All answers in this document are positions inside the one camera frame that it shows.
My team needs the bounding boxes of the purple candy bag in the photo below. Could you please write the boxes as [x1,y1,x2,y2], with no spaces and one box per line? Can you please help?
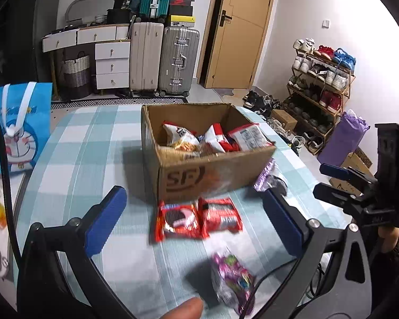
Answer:
[210,249,256,315]

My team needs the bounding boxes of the red cookie packet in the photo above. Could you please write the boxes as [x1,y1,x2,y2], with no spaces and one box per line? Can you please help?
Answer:
[198,197,243,238]

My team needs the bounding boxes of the red Oreo packet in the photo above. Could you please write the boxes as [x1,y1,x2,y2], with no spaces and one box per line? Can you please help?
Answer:
[154,201,202,243]

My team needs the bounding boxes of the red white snack bag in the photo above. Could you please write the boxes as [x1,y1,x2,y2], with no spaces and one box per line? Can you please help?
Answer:
[202,123,240,153]

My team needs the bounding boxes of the person's right hand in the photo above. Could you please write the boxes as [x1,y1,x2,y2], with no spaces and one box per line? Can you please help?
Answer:
[378,226,399,254]

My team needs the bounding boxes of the person's left hand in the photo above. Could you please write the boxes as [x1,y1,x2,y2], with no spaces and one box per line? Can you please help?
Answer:
[161,297,204,319]

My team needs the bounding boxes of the purple paper bag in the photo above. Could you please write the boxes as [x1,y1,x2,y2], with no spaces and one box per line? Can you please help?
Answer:
[317,110,371,166]

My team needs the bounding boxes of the checkered teal tablecloth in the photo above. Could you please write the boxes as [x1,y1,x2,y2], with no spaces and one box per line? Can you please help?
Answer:
[13,103,350,319]

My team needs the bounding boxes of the small cardboard box on floor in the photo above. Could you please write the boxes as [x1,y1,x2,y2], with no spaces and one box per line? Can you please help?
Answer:
[271,110,298,132]

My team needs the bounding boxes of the SF cardboard box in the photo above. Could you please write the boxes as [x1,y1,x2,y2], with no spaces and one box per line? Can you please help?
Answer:
[141,103,276,202]

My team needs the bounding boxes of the wooden shoe rack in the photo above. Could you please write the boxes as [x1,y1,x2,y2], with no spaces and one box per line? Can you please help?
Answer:
[282,38,356,156]

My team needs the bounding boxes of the blue Doraemon gift bag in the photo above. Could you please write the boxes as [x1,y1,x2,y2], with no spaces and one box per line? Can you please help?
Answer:
[0,81,52,173]

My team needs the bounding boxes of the woven laundry basket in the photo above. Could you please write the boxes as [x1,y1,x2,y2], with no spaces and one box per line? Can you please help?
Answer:
[61,51,91,100]

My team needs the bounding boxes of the silver suitcase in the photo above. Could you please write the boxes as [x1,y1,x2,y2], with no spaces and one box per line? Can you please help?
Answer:
[158,27,200,97]

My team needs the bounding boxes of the white drawer desk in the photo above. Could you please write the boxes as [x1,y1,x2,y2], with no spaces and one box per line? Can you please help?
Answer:
[42,24,131,91]

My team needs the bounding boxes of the beige suitcase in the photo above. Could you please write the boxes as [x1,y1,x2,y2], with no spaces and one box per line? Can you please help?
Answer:
[129,22,164,96]

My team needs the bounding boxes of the oval mirror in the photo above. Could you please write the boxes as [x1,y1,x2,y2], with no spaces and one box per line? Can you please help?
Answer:
[65,0,115,24]

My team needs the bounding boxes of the wooden door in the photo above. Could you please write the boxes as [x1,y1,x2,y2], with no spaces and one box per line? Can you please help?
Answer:
[197,0,275,89]

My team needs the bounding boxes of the stacked shoe boxes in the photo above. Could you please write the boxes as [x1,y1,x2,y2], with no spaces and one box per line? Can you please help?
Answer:
[166,0,195,28]

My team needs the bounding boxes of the black cable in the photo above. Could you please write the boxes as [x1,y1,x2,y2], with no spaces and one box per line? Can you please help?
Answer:
[0,104,23,267]

